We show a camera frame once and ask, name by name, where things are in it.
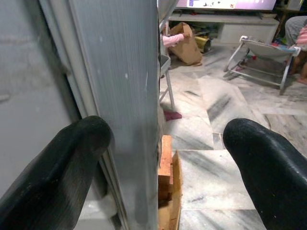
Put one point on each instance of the grey baby bouncer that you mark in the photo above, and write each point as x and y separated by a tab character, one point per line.
268	50

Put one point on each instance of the gold metal can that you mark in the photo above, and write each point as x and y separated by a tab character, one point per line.
203	43

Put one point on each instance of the grey fridge cabinet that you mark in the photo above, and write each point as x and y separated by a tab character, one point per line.
24	72

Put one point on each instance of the seated person in grey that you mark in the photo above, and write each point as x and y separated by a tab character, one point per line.
296	30

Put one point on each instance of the white television cabinet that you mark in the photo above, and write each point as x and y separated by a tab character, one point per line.
244	30

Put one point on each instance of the grey fridge door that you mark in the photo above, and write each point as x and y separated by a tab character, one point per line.
120	72

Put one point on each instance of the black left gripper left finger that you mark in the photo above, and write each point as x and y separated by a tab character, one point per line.
52	172

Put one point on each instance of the grey folding chair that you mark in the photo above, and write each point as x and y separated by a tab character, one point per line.
165	62

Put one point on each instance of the brown paper bag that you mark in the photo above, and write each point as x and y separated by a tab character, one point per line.
187	51

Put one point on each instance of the wooden fridge stand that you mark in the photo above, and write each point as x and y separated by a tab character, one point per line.
166	158

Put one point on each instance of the flat screen television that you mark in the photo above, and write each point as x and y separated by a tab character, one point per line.
225	3

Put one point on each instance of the child in pink clothes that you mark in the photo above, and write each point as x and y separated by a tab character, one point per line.
171	40

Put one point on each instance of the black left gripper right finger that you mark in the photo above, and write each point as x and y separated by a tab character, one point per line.
271	172

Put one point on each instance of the maroon cloth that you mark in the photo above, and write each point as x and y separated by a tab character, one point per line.
172	115

